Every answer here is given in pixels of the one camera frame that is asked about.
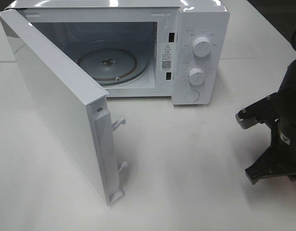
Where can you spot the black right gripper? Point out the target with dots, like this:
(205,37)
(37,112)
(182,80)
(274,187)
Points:
(278,112)

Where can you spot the white round door button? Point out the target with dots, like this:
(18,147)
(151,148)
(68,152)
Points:
(192,95)

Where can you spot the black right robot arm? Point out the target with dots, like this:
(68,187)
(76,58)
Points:
(278,112)

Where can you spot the lower white round knob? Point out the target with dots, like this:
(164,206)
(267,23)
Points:
(196,76)

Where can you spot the white round knob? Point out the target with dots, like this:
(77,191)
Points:
(196,76)
(202,46)

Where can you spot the upper white round knob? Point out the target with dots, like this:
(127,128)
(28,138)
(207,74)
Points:
(202,46)

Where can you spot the white microwave oven body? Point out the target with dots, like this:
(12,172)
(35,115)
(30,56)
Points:
(169,26)

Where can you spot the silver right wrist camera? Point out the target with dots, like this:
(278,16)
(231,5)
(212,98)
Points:
(246,123)

